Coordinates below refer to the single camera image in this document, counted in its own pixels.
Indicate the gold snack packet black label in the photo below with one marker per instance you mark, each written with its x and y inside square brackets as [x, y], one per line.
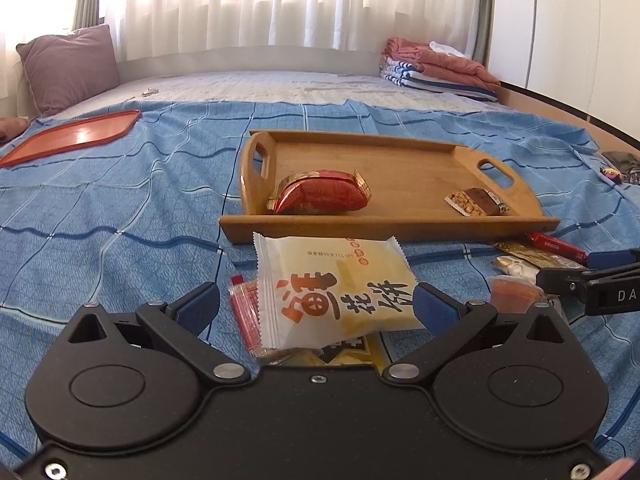
[372, 355]

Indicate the brown nut bar packet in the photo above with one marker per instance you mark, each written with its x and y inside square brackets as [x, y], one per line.
[475, 202]

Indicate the wooden bed side rail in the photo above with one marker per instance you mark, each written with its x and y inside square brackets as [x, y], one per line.
[550, 105]

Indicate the pink cloth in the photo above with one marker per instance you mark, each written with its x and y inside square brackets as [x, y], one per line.
[10, 129]

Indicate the white sheer curtain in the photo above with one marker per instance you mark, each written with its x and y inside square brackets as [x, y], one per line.
[275, 0]

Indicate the light bed headboard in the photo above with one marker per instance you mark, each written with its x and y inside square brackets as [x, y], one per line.
[250, 57]

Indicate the red plastic tray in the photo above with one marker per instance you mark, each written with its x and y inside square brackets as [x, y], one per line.
[75, 135]

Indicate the white wardrobe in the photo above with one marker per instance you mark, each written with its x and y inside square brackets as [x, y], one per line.
[565, 35]

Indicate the white wrapped candy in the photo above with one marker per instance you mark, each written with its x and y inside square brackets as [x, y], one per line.
[515, 266]

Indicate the white yellow pastry packet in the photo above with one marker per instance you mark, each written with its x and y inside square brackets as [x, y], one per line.
[325, 280]

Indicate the blue checkered bed sheet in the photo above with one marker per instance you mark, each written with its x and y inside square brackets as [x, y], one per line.
[125, 210]

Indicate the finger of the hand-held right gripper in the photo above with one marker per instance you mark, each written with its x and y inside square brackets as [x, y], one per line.
[612, 258]
[562, 281]

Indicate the red crinkled snack packet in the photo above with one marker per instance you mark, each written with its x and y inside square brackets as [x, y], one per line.
[315, 195]

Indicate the round jelly cup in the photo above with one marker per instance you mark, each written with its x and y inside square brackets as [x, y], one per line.
[515, 294]

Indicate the white folded cloth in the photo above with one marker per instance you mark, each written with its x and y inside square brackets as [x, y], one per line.
[445, 49]

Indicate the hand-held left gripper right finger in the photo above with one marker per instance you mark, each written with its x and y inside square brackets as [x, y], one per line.
[432, 310]

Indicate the red flat packet white text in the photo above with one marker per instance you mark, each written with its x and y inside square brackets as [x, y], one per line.
[245, 320]

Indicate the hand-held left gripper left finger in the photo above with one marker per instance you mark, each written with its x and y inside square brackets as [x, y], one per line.
[197, 306]

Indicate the dark cloth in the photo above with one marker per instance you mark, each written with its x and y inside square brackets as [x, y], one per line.
[627, 160]

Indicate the small beige snack packet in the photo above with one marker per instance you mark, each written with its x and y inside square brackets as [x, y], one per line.
[530, 255]

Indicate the beige quilted mattress pad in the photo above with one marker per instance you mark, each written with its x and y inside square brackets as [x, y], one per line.
[250, 85]

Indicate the pink folded blanket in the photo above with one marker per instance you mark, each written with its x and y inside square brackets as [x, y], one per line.
[450, 65]

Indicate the blue white striped folded blanket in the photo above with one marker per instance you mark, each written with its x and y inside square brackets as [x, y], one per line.
[430, 81]

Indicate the small colourful toy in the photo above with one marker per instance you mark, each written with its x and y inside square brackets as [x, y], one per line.
[611, 174]

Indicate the purple pillow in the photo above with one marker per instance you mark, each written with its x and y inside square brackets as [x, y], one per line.
[70, 67]

